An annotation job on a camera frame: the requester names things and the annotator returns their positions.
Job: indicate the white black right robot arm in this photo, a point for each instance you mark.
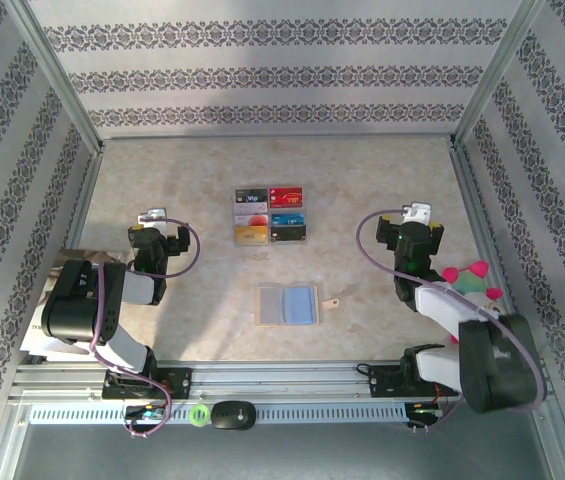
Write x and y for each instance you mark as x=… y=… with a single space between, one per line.
x=442 y=305

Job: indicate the aluminium frame back rail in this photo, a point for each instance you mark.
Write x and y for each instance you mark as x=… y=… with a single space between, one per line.
x=282 y=136

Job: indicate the black computer mouse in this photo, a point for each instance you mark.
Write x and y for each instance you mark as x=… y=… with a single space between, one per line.
x=233 y=415

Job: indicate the white card with pink logo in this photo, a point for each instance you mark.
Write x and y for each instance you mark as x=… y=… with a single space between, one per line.
x=249 y=208

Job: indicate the black VIP card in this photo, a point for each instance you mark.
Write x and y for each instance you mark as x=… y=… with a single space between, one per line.
x=251 y=196

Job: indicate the red VIP card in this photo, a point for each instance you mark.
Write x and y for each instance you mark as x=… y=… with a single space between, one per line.
x=286 y=197

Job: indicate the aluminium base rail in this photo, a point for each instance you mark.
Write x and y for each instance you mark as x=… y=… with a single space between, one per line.
x=282 y=380

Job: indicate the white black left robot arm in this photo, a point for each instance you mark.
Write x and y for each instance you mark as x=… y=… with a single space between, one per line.
x=137 y=290

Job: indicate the plush toy with pink feet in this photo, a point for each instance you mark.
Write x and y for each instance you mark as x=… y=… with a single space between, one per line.
x=469 y=280

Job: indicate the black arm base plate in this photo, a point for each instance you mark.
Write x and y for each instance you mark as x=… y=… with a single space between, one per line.
x=177 y=382
x=384 y=382

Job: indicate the plain black card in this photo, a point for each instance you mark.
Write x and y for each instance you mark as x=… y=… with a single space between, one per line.
x=289 y=233

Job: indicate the aluminium frame post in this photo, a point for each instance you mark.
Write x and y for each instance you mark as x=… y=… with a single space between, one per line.
x=66 y=90
x=497 y=75

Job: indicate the book with photo cover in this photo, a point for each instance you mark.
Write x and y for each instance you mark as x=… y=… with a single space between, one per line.
x=37 y=320

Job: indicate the blue card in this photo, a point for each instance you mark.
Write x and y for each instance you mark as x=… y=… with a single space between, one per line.
x=288 y=219

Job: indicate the small circuit board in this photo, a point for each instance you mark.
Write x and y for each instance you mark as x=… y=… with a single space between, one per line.
x=424 y=410
x=147 y=413

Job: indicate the clear acrylic card stand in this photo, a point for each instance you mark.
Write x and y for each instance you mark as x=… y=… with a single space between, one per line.
x=287 y=210

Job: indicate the yellow card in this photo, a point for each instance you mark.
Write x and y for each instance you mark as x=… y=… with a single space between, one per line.
x=252 y=236

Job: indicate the aluminium frame side rail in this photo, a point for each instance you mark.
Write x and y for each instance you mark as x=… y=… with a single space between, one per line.
x=489 y=225
x=82 y=200

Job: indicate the white card with orange circle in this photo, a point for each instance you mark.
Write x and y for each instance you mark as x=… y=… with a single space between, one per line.
x=252 y=221

